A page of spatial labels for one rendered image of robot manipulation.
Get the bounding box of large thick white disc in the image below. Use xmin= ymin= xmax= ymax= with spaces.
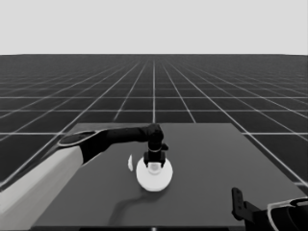
xmin=135 ymin=156 xmax=174 ymax=193

